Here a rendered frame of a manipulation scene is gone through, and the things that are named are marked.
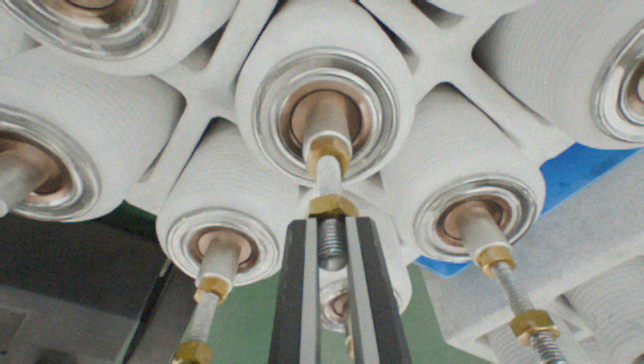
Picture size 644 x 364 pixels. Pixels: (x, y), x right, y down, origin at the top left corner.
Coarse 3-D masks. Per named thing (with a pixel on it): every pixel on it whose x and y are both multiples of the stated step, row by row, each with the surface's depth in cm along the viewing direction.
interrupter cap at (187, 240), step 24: (192, 216) 20; (216, 216) 20; (240, 216) 20; (168, 240) 21; (192, 240) 21; (240, 240) 22; (264, 240) 21; (192, 264) 22; (240, 264) 23; (264, 264) 23
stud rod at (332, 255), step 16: (320, 160) 13; (336, 160) 13; (320, 176) 12; (336, 176) 12; (320, 192) 11; (336, 192) 11; (320, 224) 10; (336, 224) 10; (320, 240) 10; (336, 240) 9; (320, 256) 9; (336, 256) 9
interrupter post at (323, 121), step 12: (312, 108) 16; (324, 108) 15; (336, 108) 16; (312, 120) 15; (324, 120) 14; (336, 120) 14; (312, 132) 14; (324, 132) 13; (336, 132) 14; (348, 132) 15; (348, 144) 14
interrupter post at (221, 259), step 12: (216, 240) 21; (228, 240) 21; (216, 252) 20; (228, 252) 21; (240, 252) 22; (204, 264) 20; (216, 264) 20; (228, 264) 20; (204, 276) 19; (216, 276) 19; (228, 276) 19
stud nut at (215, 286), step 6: (204, 282) 19; (210, 282) 19; (216, 282) 19; (222, 282) 19; (198, 288) 18; (204, 288) 18; (210, 288) 18; (216, 288) 19; (222, 288) 19; (228, 288) 19; (198, 294) 19; (216, 294) 19; (222, 294) 19; (198, 300) 19; (222, 300) 19
